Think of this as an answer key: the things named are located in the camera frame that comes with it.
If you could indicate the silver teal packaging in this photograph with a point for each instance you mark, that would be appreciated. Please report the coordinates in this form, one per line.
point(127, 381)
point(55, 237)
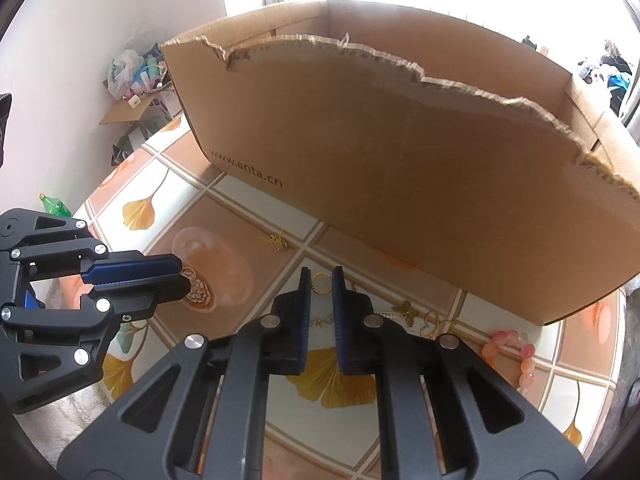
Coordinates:
point(130, 142)

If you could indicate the dark grey round appliance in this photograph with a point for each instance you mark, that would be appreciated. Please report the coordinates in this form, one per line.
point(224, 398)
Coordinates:
point(632, 392)

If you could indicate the gold hoop earrings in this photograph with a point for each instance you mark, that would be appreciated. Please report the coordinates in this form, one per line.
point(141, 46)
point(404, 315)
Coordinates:
point(437, 326)

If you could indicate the gold butterfly charm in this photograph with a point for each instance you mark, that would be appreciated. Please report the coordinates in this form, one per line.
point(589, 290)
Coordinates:
point(406, 312)

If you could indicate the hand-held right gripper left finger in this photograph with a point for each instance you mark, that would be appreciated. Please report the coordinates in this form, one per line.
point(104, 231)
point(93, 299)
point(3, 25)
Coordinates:
point(302, 320)

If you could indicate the pile of clothes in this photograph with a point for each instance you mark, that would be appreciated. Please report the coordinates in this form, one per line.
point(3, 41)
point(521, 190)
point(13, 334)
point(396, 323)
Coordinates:
point(607, 72)

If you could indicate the green plastic bottle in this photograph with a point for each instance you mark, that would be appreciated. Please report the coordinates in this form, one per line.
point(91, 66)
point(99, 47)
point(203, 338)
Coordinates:
point(55, 206)

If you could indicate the large brown cardboard box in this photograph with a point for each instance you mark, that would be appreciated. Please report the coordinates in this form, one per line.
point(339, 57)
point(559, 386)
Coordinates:
point(400, 160)

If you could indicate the clear plastic lid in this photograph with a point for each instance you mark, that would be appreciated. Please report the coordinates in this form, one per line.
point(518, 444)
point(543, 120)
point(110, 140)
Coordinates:
point(210, 260)

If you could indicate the open cardboard box with clutter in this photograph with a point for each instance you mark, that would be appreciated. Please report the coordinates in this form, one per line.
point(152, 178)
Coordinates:
point(145, 110)

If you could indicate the pile of colourful small items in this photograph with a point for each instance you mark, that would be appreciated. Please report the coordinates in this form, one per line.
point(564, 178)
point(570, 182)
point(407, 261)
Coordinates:
point(145, 72)

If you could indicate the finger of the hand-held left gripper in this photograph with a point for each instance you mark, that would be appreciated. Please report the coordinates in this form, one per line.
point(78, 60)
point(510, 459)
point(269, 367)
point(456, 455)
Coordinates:
point(130, 267)
point(145, 297)

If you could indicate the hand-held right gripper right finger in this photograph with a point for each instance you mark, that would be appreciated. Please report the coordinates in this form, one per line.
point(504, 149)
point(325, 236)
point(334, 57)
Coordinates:
point(340, 320)

